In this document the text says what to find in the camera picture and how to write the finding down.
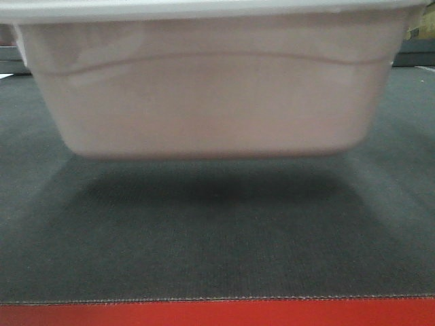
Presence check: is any cardboard box stack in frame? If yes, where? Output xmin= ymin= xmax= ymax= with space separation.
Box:
xmin=404 ymin=3 xmax=434 ymax=40

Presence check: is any white bin lid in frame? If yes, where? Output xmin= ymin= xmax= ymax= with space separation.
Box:
xmin=1 ymin=1 xmax=429 ymax=24

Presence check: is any white plastic storage bin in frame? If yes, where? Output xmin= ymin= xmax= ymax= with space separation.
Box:
xmin=12 ymin=5 xmax=423 ymax=160

